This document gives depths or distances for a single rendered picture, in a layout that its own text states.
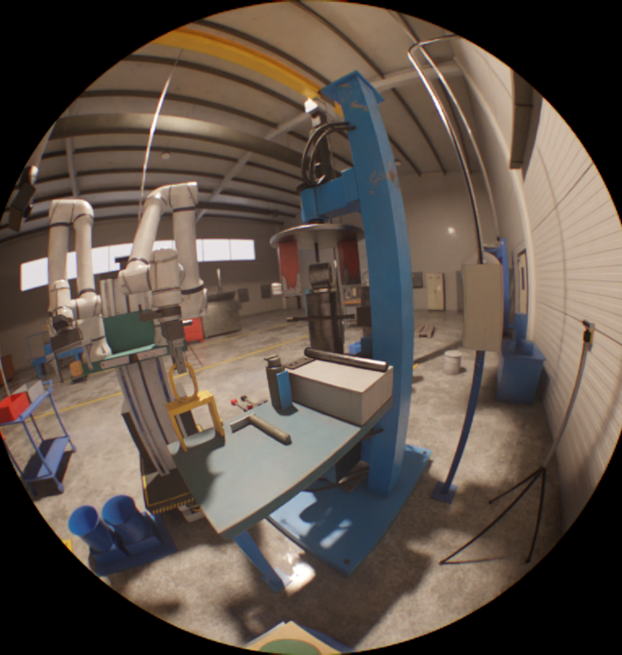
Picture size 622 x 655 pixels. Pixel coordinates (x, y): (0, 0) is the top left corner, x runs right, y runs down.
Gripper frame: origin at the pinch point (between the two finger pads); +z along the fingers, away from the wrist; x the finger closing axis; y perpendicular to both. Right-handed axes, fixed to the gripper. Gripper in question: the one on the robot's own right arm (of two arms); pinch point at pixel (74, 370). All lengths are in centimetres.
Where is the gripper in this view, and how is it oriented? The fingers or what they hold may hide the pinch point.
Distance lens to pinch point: 89.9
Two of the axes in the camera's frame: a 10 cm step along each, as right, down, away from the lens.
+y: -6.3, 3.4, 7.0
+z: 4.6, 8.9, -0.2
